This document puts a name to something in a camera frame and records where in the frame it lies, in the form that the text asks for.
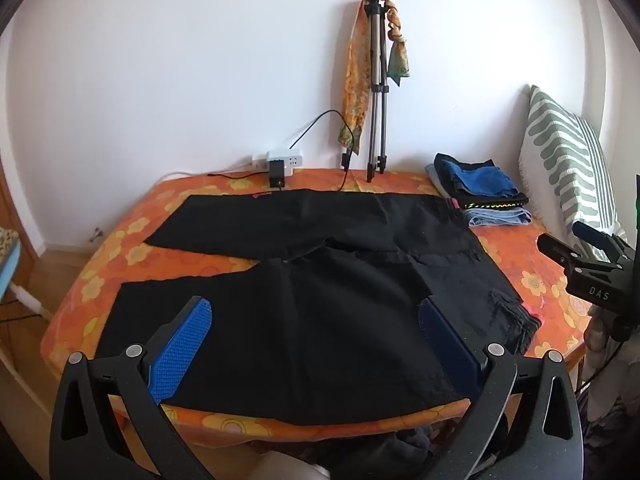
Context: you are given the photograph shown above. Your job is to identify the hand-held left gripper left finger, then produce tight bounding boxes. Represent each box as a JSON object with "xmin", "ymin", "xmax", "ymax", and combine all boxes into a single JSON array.
[{"xmin": 48, "ymin": 296, "xmax": 216, "ymax": 480}]

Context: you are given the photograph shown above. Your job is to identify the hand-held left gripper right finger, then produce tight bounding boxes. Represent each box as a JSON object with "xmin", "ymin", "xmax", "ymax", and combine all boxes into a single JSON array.
[{"xmin": 417, "ymin": 297, "xmax": 585, "ymax": 480}]

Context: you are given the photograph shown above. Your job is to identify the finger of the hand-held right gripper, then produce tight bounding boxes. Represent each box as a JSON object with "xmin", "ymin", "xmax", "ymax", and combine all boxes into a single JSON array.
[
  {"xmin": 537, "ymin": 233, "xmax": 609, "ymax": 275},
  {"xmin": 572, "ymin": 220, "xmax": 632, "ymax": 264}
]

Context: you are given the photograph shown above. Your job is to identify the black pants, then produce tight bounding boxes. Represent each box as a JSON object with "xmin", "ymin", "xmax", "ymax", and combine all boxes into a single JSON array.
[{"xmin": 95, "ymin": 190, "xmax": 543, "ymax": 423}]

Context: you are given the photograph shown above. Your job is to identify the orange floral table cover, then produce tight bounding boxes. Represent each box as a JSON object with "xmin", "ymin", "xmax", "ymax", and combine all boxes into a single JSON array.
[{"xmin": 40, "ymin": 167, "xmax": 588, "ymax": 448}]

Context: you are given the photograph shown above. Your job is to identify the folded blue jeans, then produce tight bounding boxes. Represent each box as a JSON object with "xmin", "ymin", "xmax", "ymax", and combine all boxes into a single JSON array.
[{"xmin": 462, "ymin": 208, "xmax": 533, "ymax": 229}]

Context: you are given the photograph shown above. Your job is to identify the black garment with neon print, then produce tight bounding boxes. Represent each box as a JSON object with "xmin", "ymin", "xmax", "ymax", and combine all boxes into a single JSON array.
[{"xmin": 452, "ymin": 192, "xmax": 530, "ymax": 211}]

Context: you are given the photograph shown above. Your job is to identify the green striped white pillow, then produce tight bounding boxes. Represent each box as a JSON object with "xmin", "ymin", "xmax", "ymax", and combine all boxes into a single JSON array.
[{"xmin": 517, "ymin": 85, "xmax": 628, "ymax": 252}]

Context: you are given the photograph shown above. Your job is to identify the folded blue cloth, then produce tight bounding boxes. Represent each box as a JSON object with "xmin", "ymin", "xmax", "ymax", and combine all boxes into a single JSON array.
[{"xmin": 447, "ymin": 161, "xmax": 519, "ymax": 200}]

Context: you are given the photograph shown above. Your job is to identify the pile of dark clothes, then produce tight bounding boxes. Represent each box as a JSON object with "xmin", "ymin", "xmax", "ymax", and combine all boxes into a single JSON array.
[{"xmin": 300, "ymin": 425, "xmax": 501, "ymax": 480}]

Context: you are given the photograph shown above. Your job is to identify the folded grey cloth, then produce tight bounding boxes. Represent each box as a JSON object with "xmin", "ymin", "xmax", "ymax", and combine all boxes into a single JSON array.
[{"xmin": 425, "ymin": 163, "xmax": 452, "ymax": 196}]

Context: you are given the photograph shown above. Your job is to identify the leopard print cushion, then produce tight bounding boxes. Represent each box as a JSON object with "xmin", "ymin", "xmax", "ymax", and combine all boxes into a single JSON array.
[{"xmin": 0, "ymin": 227, "xmax": 21, "ymax": 261}]

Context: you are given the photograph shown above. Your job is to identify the wooden door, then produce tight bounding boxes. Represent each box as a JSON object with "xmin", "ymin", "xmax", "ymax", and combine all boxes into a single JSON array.
[{"xmin": 0, "ymin": 160, "xmax": 42, "ymax": 263}]

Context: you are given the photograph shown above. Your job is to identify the white power strip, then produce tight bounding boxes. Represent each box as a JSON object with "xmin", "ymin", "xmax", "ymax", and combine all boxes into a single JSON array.
[{"xmin": 252, "ymin": 149, "xmax": 304, "ymax": 171}]

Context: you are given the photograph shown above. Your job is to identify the silver folded tripod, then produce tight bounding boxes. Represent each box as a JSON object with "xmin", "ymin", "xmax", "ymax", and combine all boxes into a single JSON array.
[{"xmin": 341, "ymin": 0, "xmax": 391, "ymax": 183}]

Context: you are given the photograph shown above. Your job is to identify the orange patterned scarf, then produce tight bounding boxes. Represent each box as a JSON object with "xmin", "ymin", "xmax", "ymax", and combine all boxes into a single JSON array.
[{"xmin": 337, "ymin": 0, "xmax": 412, "ymax": 156}]

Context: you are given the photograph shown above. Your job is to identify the black power adapter with cable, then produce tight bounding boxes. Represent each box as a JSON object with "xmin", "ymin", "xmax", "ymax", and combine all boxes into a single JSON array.
[{"xmin": 207, "ymin": 110, "xmax": 361, "ymax": 193}]

